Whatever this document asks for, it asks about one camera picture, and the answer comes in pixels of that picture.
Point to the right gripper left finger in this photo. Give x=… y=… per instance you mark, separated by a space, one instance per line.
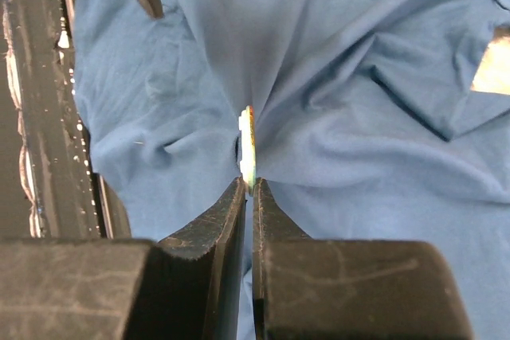
x=185 y=286

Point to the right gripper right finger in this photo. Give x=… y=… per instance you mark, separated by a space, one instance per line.
x=347 y=289

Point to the dark blue t-shirt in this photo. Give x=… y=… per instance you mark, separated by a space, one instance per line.
x=372 y=117

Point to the round pale green brooch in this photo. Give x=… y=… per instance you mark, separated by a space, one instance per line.
x=247 y=163

